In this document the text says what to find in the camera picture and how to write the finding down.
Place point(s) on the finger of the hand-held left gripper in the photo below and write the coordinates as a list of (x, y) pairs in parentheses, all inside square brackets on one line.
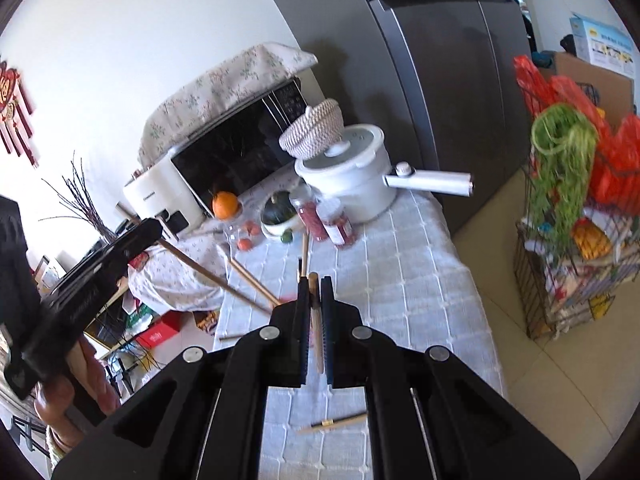
[(110, 265)]

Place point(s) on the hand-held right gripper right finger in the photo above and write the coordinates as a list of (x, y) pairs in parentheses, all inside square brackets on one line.
[(327, 345)]

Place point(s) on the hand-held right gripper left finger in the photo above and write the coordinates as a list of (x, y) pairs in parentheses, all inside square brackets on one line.
[(300, 345)]

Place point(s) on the wooden chopstick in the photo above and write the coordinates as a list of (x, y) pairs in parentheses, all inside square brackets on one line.
[(255, 282), (305, 255), (200, 270), (317, 320)]

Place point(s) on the person's left hand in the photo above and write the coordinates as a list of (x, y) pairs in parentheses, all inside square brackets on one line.
[(60, 410)]

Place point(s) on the dry twig bunch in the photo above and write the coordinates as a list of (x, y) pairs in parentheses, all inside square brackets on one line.
[(85, 205)]

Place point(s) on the floral tablecloth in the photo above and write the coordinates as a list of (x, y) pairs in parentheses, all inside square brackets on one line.
[(175, 280)]

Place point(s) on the black tipped chopstick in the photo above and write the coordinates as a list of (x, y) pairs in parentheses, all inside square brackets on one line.
[(335, 422)]

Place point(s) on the red box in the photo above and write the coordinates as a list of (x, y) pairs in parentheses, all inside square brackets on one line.
[(160, 332)]

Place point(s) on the white air fryer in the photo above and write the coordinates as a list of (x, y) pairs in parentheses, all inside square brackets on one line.
[(160, 190)]

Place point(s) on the yellow cardboard box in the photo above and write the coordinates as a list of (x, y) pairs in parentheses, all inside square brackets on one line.
[(205, 321)]

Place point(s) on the white checkered tablecloth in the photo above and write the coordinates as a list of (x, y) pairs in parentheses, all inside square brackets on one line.
[(410, 285)]

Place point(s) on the small green fruit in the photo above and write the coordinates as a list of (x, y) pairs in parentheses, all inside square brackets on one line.
[(286, 236)]

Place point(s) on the white bowl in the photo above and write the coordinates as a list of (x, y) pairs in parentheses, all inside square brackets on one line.
[(272, 231)]

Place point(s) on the clear glass jar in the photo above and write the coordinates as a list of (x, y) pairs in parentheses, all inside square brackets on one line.
[(245, 240)]

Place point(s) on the small red-filled jar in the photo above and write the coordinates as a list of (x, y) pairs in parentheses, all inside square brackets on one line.
[(337, 225)]

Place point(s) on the tall red-filled jar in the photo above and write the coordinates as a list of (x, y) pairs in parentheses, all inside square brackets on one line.
[(310, 217)]

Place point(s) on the orange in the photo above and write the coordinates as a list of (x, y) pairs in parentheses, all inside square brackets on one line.
[(225, 205)]

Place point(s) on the green squash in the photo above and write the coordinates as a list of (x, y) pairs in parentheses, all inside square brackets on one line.
[(277, 207)]

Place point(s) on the white electric pot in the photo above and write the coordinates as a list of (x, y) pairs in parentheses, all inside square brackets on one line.
[(355, 180)]

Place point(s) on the microwave oven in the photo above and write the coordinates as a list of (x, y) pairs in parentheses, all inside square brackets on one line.
[(235, 145)]

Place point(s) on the red hanging ornament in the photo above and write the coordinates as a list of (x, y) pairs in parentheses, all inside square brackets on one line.
[(15, 105)]

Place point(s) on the floral microwave cover cloth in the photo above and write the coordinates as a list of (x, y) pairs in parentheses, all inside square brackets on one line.
[(215, 90)]

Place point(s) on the woven basket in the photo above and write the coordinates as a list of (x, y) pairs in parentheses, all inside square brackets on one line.
[(312, 130)]

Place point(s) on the grey refrigerator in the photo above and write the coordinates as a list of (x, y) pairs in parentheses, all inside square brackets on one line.
[(425, 85)]

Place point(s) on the orange snack packet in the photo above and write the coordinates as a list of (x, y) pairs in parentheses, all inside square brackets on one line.
[(592, 240)]

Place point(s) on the green vegetable bunch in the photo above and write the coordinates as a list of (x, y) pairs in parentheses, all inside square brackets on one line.
[(560, 160)]

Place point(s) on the red plastic bags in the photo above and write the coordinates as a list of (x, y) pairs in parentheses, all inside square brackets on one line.
[(615, 160)]

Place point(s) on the brown cardboard box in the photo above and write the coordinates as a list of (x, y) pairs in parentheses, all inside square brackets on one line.
[(580, 72)]

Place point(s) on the blue and white box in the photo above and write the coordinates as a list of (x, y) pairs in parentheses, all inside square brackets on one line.
[(600, 45)]

